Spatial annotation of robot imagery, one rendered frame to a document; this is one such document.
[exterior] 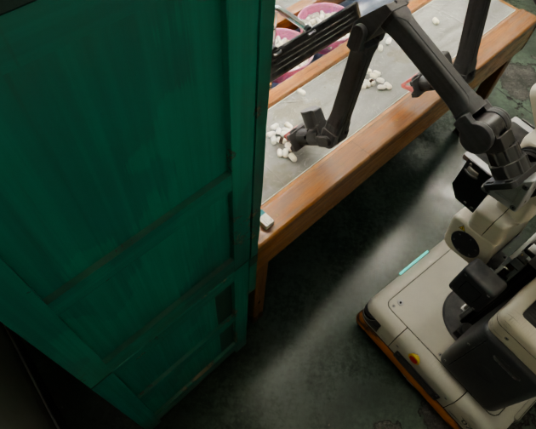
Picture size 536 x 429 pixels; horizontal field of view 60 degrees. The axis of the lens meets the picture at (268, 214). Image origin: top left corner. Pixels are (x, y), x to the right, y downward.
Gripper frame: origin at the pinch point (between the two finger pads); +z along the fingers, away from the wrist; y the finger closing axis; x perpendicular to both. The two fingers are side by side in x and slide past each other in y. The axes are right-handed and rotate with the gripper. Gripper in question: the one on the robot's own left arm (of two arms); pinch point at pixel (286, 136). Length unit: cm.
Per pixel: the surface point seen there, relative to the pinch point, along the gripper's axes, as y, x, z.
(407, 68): -66, 5, -4
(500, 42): -107, 15, -20
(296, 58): -3.7, -25.6, -17.7
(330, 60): -42.5, -11.2, 12.0
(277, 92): -13.1, -11.9, 13.0
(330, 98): -28.4, -0.8, 3.6
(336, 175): 0.1, 15.1, -18.8
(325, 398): 37, 103, -4
